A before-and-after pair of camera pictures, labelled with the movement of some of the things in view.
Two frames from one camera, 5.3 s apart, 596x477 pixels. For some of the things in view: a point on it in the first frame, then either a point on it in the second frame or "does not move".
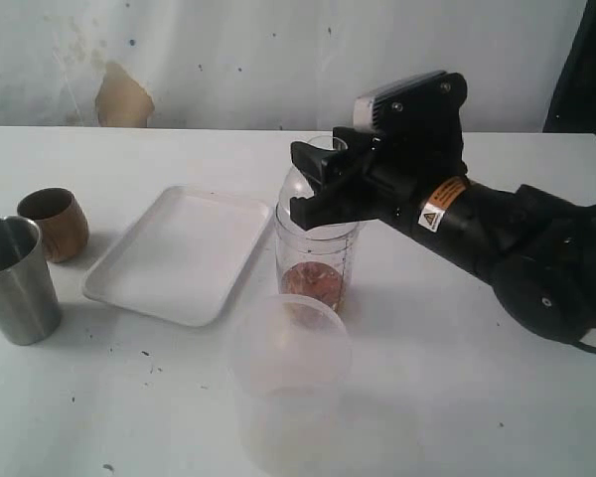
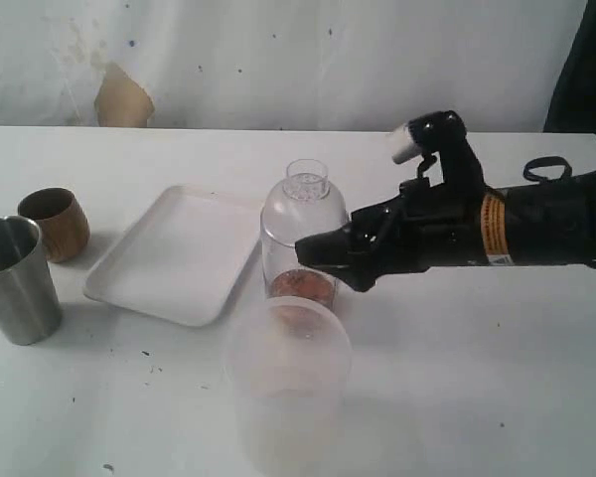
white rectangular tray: x=184 y=256 does not move
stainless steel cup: x=17 y=296 does not move
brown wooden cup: x=62 y=221 does not move
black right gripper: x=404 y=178 -> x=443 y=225
